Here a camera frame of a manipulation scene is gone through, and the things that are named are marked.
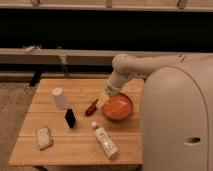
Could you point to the wooden table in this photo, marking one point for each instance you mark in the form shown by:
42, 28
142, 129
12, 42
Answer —
78, 145

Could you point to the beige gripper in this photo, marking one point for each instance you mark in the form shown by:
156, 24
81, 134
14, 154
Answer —
102, 99

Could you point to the orange bowl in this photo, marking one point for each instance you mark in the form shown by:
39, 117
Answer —
118, 107

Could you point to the brown chocolate bar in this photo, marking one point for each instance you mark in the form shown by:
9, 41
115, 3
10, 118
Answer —
91, 109

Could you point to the white plastic bottle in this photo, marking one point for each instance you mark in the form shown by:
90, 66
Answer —
105, 141

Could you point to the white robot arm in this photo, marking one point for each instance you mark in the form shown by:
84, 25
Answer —
176, 108

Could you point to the black eraser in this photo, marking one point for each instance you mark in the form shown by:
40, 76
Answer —
70, 118

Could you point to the white ceramic cup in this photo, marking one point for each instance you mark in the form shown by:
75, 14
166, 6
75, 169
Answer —
60, 100

